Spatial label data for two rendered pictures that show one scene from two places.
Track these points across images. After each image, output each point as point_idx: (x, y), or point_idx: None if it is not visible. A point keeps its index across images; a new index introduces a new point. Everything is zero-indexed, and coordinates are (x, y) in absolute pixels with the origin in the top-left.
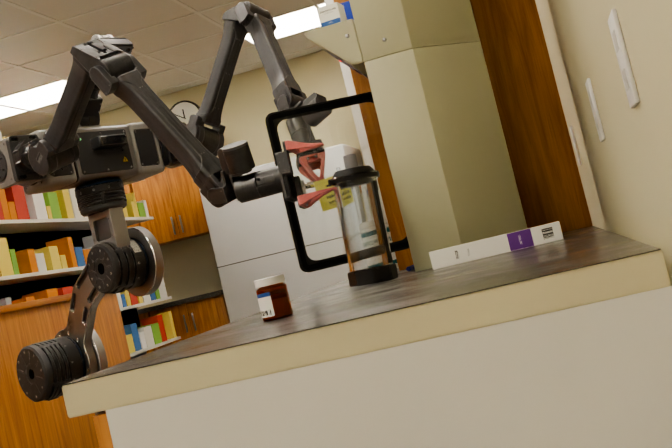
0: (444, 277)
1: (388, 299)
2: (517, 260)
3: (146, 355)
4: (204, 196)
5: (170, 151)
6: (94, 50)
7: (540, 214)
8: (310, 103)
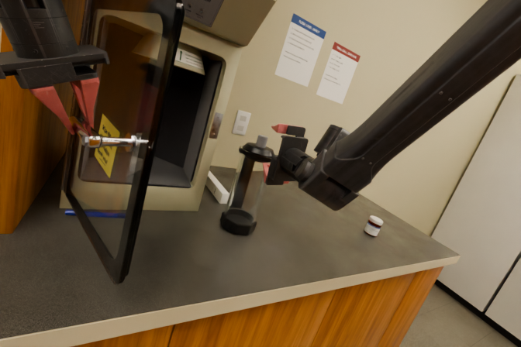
0: (312, 199)
1: (357, 207)
2: (297, 187)
3: (431, 255)
4: (351, 200)
5: (422, 135)
6: None
7: (62, 142)
8: None
